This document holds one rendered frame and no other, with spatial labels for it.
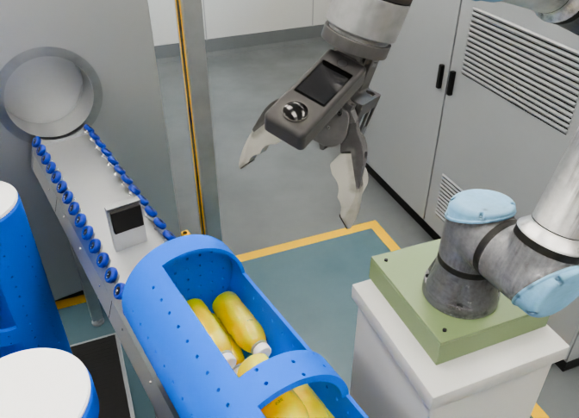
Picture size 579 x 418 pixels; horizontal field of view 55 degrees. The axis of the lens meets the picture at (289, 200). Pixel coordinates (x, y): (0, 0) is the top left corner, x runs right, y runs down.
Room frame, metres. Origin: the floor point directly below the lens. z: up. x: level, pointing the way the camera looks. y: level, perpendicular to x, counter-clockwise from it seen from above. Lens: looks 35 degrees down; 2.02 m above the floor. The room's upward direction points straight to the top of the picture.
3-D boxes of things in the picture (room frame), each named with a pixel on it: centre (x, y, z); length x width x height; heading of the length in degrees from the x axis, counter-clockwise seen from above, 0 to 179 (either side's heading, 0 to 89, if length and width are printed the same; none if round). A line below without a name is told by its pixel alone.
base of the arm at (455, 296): (0.83, -0.35, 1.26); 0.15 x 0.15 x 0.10
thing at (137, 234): (1.32, 0.48, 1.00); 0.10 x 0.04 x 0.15; 123
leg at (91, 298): (1.87, 0.92, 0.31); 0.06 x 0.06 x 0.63; 33
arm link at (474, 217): (0.83, -0.35, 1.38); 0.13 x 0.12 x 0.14; 26
